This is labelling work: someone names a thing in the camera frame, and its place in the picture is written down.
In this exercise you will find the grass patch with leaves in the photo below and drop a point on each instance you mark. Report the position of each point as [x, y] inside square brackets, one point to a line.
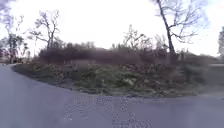
[110, 80]

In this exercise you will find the dark brown hedge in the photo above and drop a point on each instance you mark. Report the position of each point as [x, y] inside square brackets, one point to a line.
[90, 55]

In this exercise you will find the bare bushy tree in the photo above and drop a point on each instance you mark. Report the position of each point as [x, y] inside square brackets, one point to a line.
[135, 40]

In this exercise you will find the tall bare tree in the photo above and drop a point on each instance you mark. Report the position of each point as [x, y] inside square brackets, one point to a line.
[170, 40]

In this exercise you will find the grey asphalt path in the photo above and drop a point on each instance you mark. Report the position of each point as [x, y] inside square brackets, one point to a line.
[40, 110]

